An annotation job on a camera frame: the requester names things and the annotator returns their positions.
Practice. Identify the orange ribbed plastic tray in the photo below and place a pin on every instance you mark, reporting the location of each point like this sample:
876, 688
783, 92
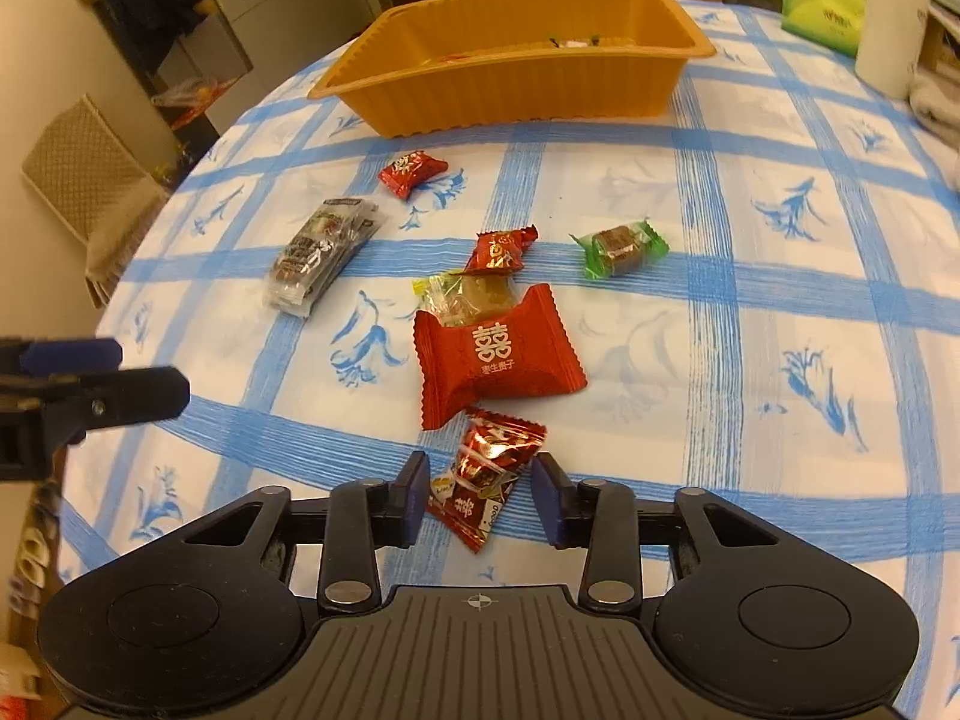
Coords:
525, 94

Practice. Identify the small red candy white print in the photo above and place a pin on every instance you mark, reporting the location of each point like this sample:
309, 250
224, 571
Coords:
411, 172

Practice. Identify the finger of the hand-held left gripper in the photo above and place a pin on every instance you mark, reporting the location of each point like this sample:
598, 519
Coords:
75, 355
135, 394

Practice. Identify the white cabinet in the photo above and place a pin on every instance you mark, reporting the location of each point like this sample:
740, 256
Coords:
285, 0

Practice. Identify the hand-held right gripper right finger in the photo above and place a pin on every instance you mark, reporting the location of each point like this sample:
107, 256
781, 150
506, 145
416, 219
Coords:
549, 502

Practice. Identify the dark clear snack packet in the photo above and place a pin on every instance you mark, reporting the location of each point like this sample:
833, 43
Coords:
319, 259

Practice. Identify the yellow clear wrapped candy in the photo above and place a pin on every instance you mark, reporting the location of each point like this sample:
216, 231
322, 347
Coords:
469, 296

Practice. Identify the beige quilted chair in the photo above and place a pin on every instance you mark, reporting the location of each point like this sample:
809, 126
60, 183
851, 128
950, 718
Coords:
82, 165

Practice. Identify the green wrapped brown candy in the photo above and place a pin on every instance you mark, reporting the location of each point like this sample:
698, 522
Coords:
619, 247

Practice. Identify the large red pillow candy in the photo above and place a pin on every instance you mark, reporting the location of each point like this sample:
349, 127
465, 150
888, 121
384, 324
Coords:
495, 379

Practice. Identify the plastic bag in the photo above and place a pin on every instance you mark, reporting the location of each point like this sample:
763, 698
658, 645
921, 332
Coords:
187, 90

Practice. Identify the white plastic bottle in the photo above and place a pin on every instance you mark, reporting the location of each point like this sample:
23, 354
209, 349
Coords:
892, 30

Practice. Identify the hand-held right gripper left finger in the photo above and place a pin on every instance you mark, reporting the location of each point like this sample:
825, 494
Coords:
414, 502

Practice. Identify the red silver snack packet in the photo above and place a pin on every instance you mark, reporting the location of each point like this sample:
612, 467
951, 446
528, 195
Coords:
484, 465

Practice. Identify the red candy gold print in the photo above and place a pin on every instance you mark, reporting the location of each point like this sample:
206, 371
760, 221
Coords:
499, 251

